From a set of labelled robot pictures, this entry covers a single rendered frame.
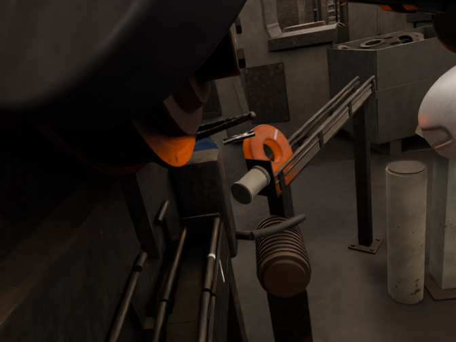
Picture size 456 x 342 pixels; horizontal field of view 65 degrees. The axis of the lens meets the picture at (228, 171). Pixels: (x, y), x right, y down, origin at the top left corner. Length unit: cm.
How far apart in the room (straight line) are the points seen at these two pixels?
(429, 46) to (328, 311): 187
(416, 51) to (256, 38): 121
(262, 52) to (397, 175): 211
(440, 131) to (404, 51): 223
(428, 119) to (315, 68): 269
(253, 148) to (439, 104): 58
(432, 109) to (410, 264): 103
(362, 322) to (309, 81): 213
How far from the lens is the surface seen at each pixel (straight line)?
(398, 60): 262
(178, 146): 43
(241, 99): 322
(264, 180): 88
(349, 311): 148
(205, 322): 48
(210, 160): 71
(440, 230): 148
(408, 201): 128
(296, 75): 312
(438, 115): 41
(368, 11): 483
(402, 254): 139
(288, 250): 87
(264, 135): 96
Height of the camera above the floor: 103
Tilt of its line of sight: 21 degrees down
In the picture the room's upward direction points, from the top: 11 degrees counter-clockwise
